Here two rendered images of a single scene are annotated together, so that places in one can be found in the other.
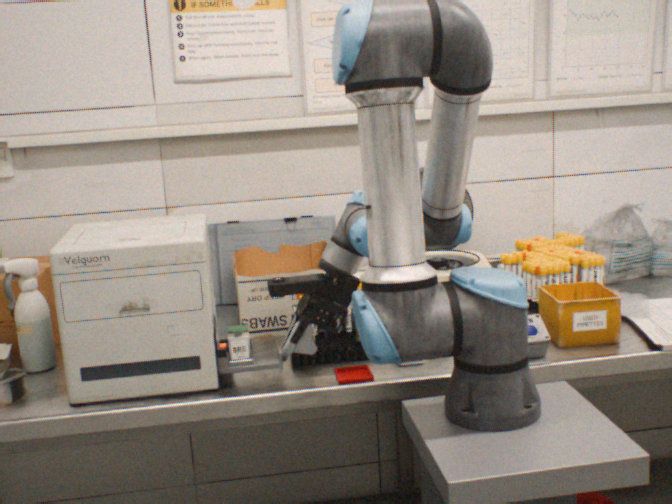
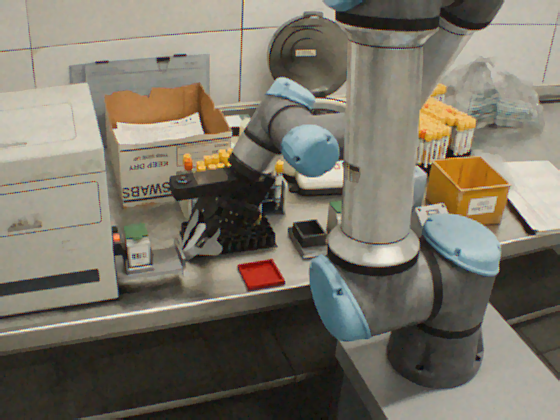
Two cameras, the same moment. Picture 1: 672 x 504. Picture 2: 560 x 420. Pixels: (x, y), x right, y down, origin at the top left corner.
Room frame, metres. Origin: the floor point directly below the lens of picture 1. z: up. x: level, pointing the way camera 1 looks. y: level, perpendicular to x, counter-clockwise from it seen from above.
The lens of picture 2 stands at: (0.58, 0.19, 1.62)
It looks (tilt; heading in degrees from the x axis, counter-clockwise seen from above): 32 degrees down; 345
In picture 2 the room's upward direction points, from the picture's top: 4 degrees clockwise
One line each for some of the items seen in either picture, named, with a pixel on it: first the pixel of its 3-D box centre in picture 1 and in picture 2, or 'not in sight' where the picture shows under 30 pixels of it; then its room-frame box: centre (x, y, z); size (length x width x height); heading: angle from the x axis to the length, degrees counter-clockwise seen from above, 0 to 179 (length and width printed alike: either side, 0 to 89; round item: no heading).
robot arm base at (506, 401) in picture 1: (491, 381); (440, 330); (1.22, -0.23, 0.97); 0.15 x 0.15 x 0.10
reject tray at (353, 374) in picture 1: (353, 374); (260, 273); (1.51, -0.02, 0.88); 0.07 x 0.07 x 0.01; 7
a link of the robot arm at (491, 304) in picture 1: (484, 311); (452, 269); (1.22, -0.22, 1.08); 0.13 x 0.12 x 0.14; 98
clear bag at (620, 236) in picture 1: (613, 239); (466, 88); (2.15, -0.74, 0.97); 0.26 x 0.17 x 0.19; 118
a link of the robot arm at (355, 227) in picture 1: (379, 232); (313, 140); (1.46, -0.08, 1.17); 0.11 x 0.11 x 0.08; 8
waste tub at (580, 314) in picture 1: (578, 313); (467, 192); (1.66, -0.50, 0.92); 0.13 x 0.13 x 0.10; 4
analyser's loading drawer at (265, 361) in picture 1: (228, 359); (125, 262); (1.52, 0.22, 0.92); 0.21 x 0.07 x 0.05; 97
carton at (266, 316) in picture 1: (286, 286); (163, 140); (1.93, 0.12, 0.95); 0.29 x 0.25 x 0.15; 7
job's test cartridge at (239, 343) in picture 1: (239, 345); (137, 248); (1.53, 0.20, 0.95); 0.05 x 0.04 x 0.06; 7
